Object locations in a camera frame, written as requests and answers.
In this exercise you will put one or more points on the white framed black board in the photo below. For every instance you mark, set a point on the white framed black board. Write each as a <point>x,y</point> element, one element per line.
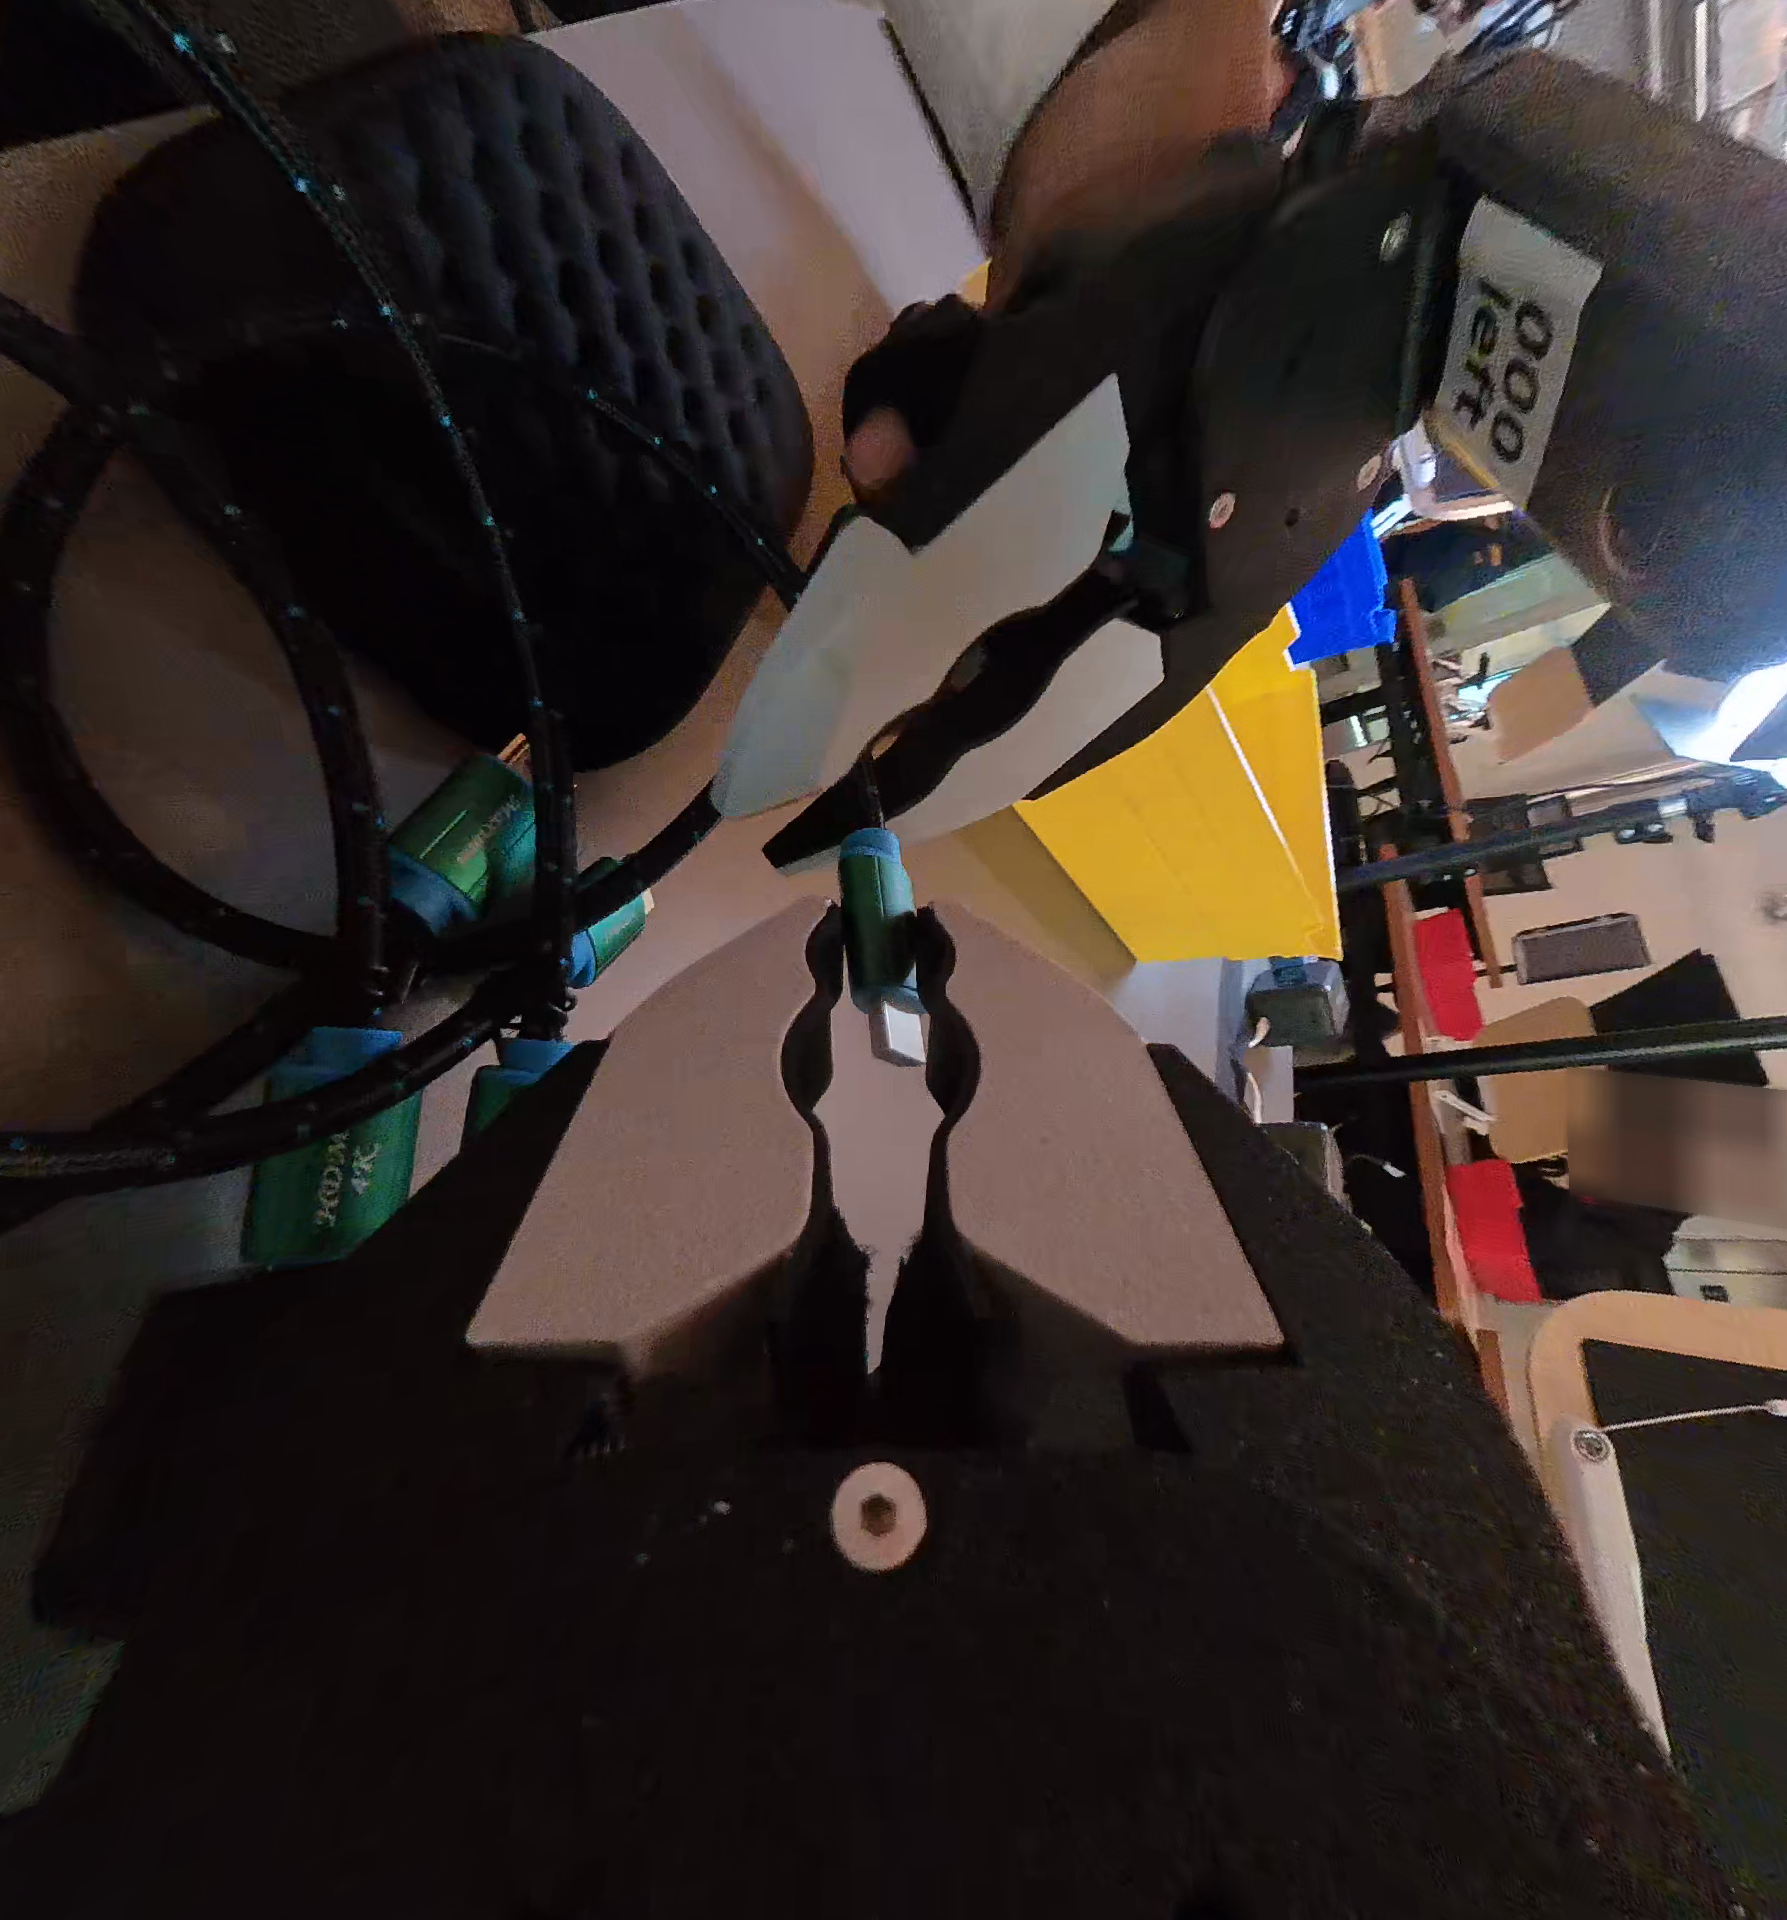
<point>1733,1574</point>

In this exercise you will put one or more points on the green HDMI plug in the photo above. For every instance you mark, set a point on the green HDMI plug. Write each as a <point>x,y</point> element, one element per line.
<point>877,939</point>

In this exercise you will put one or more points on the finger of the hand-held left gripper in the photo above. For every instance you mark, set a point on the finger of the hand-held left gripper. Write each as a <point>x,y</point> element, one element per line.
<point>907,631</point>
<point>1043,735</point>

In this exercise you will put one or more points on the blue plastic bin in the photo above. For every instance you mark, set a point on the blue plastic bin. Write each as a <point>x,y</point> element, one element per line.
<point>1335,600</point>

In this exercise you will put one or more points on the person's left hand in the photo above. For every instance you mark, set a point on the person's left hand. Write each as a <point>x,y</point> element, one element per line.
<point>1133,134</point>

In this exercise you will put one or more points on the red plastic bin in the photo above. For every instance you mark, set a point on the red plastic bin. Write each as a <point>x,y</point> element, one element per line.
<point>1493,1231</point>
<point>1447,975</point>

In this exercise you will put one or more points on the yellow plastic bin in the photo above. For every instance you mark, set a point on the yellow plastic bin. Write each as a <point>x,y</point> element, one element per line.
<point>1207,840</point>

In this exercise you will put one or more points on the person's left forearm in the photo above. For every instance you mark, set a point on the person's left forearm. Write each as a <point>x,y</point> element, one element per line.
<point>983,75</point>

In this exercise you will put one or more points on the bright lamp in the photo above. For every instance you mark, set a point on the bright lamp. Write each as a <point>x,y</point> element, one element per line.
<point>1777,720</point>

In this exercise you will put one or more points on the small grey box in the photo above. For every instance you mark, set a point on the small grey box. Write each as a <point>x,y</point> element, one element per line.
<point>1583,948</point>

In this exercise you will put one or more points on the black tripod pole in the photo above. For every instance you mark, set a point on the black tripod pole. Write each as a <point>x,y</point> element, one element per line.
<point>1583,1050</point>
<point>1553,832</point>

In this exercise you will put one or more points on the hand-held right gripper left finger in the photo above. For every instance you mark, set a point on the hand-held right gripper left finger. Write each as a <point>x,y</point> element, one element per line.
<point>653,1184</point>

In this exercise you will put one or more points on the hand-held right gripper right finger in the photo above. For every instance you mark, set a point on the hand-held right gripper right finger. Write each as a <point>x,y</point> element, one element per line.
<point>1087,1184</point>

